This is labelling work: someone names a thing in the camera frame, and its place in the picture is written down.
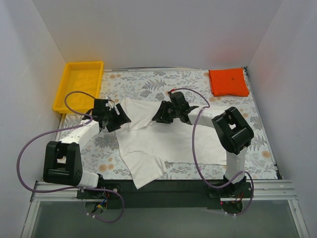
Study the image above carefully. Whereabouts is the white t-shirt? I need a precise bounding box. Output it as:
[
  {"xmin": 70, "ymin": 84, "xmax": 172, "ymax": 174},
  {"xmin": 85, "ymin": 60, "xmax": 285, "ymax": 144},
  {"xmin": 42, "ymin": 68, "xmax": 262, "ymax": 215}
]
[{"xmin": 115, "ymin": 96, "xmax": 228, "ymax": 190}]

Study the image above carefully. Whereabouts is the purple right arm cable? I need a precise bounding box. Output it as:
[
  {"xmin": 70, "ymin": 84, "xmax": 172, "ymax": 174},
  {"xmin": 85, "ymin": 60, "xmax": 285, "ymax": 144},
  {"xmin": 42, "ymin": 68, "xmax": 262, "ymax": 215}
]
[{"xmin": 167, "ymin": 87, "xmax": 255, "ymax": 217}]

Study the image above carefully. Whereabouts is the folded orange t-shirt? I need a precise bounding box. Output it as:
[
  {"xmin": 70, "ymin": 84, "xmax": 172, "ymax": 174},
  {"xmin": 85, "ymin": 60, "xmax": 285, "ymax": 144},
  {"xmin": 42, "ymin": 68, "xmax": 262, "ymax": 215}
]
[{"xmin": 209, "ymin": 68, "xmax": 249, "ymax": 97}]

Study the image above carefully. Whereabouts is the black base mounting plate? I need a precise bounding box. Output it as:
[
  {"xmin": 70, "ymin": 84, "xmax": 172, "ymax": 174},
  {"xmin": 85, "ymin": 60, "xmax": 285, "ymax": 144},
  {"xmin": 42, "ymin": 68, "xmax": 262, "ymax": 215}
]
[{"xmin": 76, "ymin": 179, "xmax": 253, "ymax": 213}]

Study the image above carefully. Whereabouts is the floral patterned table mat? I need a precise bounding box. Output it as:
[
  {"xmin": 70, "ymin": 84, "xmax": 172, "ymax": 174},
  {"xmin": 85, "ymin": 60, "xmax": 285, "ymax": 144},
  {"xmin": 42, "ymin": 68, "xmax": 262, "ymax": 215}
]
[{"xmin": 49, "ymin": 70, "xmax": 277, "ymax": 180}]

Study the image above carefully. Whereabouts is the aluminium frame rail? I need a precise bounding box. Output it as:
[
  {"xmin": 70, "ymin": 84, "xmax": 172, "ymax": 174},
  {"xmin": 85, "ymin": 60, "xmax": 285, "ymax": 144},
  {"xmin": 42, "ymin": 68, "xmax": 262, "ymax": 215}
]
[{"xmin": 22, "ymin": 180, "xmax": 309, "ymax": 238}]

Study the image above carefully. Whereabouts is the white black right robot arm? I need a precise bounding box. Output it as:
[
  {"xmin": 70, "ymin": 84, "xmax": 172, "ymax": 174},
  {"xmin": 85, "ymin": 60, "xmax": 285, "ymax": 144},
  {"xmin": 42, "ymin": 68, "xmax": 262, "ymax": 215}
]
[{"xmin": 152, "ymin": 89, "xmax": 254, "ymax": 197}]

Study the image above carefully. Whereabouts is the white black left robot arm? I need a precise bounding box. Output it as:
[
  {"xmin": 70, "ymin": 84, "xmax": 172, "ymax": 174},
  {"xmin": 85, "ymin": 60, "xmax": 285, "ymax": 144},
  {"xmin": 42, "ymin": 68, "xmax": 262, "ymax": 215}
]
[{"xmin": 43, "ymin": 99, "xmax": 131, "ymax": 198}]

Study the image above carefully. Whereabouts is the yellow plastic tray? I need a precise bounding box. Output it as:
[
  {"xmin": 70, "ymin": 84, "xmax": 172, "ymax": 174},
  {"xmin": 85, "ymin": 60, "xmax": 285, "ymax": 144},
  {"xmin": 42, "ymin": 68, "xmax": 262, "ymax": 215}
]
[{"xmin": 53, "ymin": 61, "xmax": 104, "ymax": 114}]

